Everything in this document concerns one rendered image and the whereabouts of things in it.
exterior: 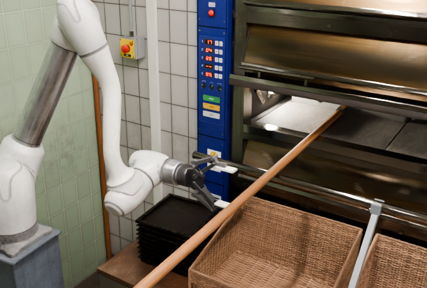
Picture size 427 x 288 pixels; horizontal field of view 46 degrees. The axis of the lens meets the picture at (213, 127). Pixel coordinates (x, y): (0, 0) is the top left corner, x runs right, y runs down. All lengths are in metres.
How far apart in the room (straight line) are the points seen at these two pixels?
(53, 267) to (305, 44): 1.26
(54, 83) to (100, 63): 0.24
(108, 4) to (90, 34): 0.99
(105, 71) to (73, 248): 1.52
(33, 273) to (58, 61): 0.72
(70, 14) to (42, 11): 0.89
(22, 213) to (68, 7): 0.68
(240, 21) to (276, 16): 0.17
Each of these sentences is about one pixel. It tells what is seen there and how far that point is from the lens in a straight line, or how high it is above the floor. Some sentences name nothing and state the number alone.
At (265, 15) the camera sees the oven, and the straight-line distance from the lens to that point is 2.10.
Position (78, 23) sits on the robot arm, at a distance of 1.61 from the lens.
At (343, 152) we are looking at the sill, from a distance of 2.11.
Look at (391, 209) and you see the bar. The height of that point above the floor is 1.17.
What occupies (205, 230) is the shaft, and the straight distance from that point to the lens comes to 1.44.
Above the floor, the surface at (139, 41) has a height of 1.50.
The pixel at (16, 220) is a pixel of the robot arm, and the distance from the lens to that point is 1.77.
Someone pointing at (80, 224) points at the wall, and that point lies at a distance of 2.96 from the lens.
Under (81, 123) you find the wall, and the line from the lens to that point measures 2.75.
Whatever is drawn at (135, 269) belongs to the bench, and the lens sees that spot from 2.36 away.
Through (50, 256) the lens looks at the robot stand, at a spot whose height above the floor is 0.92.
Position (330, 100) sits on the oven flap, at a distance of 1.89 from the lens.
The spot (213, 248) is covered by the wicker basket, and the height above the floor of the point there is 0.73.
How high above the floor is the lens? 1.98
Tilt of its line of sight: 21 degrees down
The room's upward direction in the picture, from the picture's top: 1 degrees clockwise
